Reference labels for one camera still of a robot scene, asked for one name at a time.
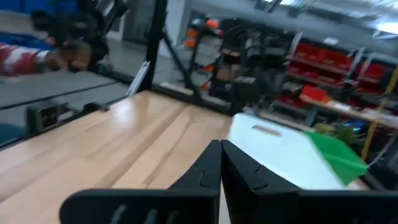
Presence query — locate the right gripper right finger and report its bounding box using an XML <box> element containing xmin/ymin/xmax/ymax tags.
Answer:
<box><xmin>221</xmin><ymin>139</ymin><xmax>398</xmax><ymax>224</ymax></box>

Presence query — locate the dark cluttered shelf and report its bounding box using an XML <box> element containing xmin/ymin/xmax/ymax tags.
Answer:
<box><xmin>217</xmin><ymin>18</ymin><xmax>296</xmax><ymax>110</ymax></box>

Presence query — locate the white plastic basket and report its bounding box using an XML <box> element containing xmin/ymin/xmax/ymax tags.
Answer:
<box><xmin>228</xmin><ymin>112</ymin><xmax>346</xmax><ymax>190</ymax></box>

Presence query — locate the person's hand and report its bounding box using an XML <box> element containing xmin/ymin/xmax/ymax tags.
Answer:
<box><xmin>45</xmin><ymin>43</ymin><xmax>93</xmax><ymax>73</ymax></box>

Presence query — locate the wooden workbench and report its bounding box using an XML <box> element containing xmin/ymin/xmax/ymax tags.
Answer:
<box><xmin>257</xmin><ymin>93</ymin><xmax>398</xmax><ymax>131</ymax></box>

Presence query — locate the small table-level camera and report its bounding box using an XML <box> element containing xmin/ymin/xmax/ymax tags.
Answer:
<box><xmin>25</xmin><ymin>101</ymin><xmax>63</xmax><ymax>133</ymax></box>

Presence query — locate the yellow pole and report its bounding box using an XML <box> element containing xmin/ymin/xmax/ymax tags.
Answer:
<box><xmin>360</xmin><ymin>67</ymin><xmax>398</xmax><ymax>161</ymax></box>

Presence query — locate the shelving with red bins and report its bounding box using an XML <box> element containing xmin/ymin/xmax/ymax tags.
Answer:
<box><xmin>285</xmin><ymin>30</ymin><xmax>398</xmax><ymax>106</ymax></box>

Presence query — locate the white aluminium bar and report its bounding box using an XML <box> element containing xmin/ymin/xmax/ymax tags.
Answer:
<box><xmin>126</xmin><ymin>60</ymin><xmax>151</xmax><ymax>96</ymax></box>

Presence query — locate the rack with orange white items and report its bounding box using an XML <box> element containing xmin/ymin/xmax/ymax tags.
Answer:
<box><xmin>183</xmin><ymin>17</ymin><xmax>224</xmax><ymax>94</ymax></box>

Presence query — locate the green slotted plastic basket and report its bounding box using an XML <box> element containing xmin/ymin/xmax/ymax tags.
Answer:
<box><xmin>303</xmin><ymin>130</ymin><xmax>369</xmax><ymax>187</ymax></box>

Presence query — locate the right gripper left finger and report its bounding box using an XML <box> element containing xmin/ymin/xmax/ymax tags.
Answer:
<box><xmin>59</xmin><ymin>139</ymin><xmax>223</xmax><ymax>224</ymax></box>

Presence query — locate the black table clamp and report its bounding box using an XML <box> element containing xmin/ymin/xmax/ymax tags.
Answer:
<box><xmin>82</xmin><ymin>101</ymin><xmax>110</xmax><ymax>113</ymax></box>

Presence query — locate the black metal rig frame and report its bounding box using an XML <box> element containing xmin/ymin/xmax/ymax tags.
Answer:
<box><xmin>0</xmin><ymin>0</ymin><xmax>240</xmax><ymax>149</ymax></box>

